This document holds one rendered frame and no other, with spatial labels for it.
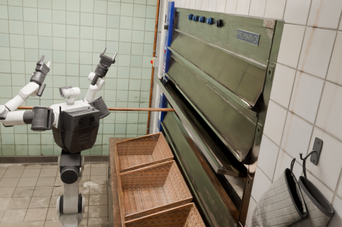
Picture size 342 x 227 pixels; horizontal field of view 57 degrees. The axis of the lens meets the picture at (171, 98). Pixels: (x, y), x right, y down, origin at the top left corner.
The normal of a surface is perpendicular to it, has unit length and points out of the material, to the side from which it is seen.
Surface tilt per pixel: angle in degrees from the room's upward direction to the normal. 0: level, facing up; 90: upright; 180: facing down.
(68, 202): 66
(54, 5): 90
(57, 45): 90
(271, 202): 86
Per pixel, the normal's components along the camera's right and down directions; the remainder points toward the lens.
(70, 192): 0.24, 0.13
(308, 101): -0.97, -0.03
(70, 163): 0.23, -0.46
